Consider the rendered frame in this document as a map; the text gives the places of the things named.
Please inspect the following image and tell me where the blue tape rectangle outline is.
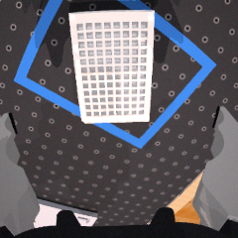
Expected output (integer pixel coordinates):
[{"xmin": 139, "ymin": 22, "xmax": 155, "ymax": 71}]
[{"xmin": 14, "ymin": 0, "xmax": 216, "ymax": 149}]

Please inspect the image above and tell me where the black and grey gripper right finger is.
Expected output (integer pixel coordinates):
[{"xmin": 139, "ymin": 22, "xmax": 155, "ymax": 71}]
[{"xmin": 192, "ymin": 106, "xmax": 238, "ymax": 238}]

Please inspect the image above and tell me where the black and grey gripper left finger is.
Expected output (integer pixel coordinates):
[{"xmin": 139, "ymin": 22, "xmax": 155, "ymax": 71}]
[{"xmin": 0, "ymin": 112, "xmax": 40, "ymax": 238}]

